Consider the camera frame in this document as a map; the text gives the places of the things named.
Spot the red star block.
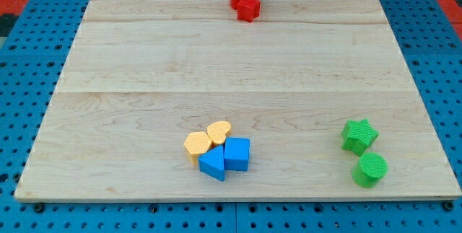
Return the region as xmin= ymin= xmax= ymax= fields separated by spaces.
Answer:
xmin=237 ymin=0 xmax=261 ymax=22

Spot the green star block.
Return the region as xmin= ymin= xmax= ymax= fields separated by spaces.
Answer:
xmin=341 ymin=119 xmax=380 ymax=157

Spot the yellow heart block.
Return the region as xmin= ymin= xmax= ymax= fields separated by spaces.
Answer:
xmin=206 ymin=120 xmax=232 ymax=146

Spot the blue cube block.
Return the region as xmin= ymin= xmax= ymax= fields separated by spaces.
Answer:
xmin=224 ymin=137 xmax=250 ymax=172

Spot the yellow hexagon block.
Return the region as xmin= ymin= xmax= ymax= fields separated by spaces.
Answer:
xmin=183 ymin=131 xmax=212 ymax=165

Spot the blue triangle block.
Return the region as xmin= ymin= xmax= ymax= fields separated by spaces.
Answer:
xmin=198 ymin=145 xmax=225 ymax=182

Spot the wooden board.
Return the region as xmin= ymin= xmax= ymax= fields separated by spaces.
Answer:
xmin=14 ymin=0 xmax=461 ymax=203

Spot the green cylinder block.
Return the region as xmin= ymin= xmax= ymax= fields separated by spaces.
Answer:
xmin=352 ymin=152 xmax=388 ymax=188

